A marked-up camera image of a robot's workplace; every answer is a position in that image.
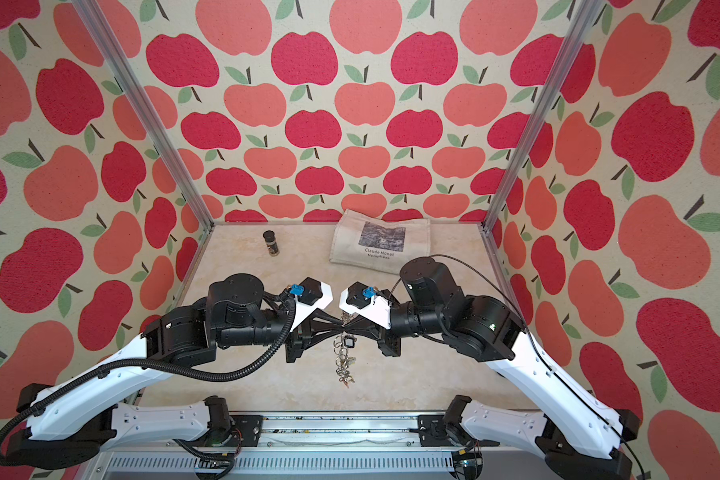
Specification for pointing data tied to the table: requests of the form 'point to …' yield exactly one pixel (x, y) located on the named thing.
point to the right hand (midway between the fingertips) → (357, 320)
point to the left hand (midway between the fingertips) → (344, 330)
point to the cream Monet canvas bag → (378, 243)
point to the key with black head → (349, 341)
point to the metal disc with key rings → (343, 360)
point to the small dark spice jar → (273, 248)
